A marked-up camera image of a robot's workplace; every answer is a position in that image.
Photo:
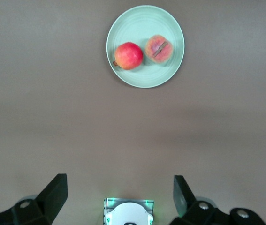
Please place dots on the peach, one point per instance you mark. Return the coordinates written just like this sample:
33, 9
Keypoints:
159, 49

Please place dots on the green round plate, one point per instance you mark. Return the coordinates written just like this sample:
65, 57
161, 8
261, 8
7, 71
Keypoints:
144, 21

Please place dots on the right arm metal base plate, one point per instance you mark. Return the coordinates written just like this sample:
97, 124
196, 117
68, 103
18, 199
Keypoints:
108, 201

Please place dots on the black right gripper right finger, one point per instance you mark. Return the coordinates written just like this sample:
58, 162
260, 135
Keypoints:
186, 208

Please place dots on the red pomegranate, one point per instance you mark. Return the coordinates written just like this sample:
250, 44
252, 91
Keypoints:
128, 56

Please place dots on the brown table cover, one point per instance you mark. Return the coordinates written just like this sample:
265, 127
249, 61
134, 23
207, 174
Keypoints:
29, 93

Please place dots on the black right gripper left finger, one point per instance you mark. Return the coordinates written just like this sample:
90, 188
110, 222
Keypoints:
50, 201

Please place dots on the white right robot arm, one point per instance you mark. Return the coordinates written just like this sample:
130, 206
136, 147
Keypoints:
129, 214

